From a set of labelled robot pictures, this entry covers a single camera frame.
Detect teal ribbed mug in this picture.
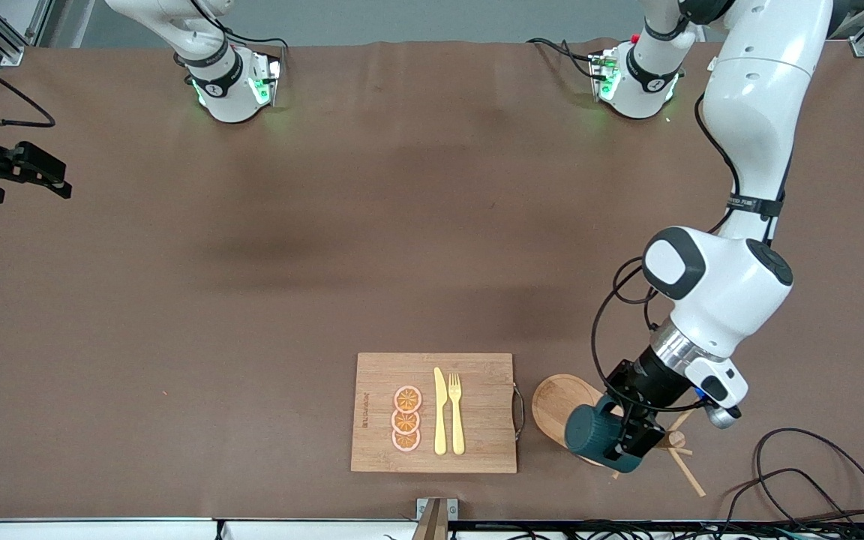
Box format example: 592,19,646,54
565,403,643,475

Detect wooden mug tree stand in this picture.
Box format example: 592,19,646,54
531,373,707,497

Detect wooden cutting board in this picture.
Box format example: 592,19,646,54
350,352,525,474

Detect yellow plastic fork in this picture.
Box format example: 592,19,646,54
448,373,467,456

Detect yellow plastic knife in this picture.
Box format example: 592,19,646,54
433,367,449,456

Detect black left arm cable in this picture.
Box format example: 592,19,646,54
591,94,742,415

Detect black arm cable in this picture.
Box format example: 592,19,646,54
591,94,742,415
0,43,56,127

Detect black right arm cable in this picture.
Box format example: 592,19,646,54
0,43,56,127

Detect black cable bundle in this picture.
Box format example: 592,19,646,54
462,519,864,540

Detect black looped cable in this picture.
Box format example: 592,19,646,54
724,427,864,540

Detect aluminium camera post profile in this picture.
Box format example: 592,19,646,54
411,497,459,540

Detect black right base cable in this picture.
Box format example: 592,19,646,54
190,0,290,55

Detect black base cable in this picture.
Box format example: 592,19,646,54
526,37,599,77
190,0,290,55

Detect black left base cable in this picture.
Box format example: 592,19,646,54
526,37,599,77

